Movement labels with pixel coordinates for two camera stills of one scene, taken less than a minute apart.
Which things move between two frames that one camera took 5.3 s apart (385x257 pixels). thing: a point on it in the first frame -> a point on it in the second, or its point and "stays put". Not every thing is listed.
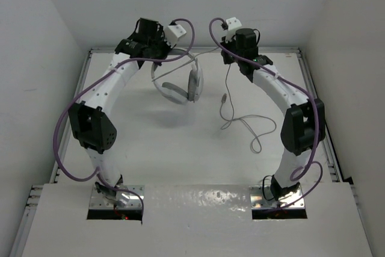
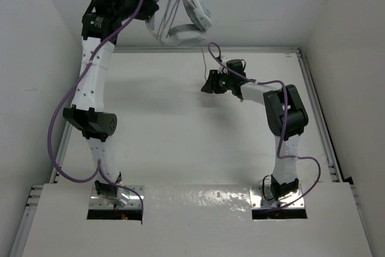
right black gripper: (227, 59) -> (212, 85)
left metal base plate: (100, 201) stays put
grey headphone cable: (183, 65) -> (174, 20)
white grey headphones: (195, 85) -> (183, 17)
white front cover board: (194, 221) stays put
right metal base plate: (258, 201) stays put
